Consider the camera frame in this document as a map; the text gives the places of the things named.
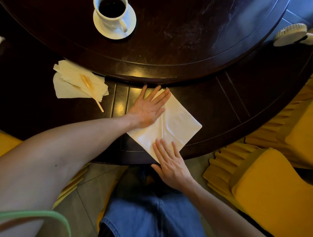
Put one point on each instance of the white coffee cup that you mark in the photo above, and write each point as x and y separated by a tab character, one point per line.
110	22

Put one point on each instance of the flat cream paper tissue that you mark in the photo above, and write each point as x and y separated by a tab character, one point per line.
63	90

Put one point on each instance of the person's left forearm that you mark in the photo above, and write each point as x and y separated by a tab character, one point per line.
61	161

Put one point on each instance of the cream handheld fan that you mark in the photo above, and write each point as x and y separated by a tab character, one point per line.
288	35

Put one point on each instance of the dark wooden round table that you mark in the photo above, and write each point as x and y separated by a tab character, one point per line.
232	110

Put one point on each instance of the white cloth napkin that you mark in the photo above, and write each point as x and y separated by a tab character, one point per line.
176	122

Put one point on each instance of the white saucer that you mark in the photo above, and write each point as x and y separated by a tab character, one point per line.
102	33

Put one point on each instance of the wooden stir stick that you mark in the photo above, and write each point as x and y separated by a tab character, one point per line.
100	107

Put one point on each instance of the folded cream paper tissue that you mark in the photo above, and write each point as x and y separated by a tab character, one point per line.
71	70

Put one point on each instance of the dark wooden turntable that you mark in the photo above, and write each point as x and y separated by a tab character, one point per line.
183	36

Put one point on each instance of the person's left hand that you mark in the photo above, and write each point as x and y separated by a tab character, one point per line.
146	110

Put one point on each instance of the person's right forearm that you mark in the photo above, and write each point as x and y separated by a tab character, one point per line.
220	214

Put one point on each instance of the person's right hand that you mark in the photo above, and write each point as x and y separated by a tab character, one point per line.
172	166

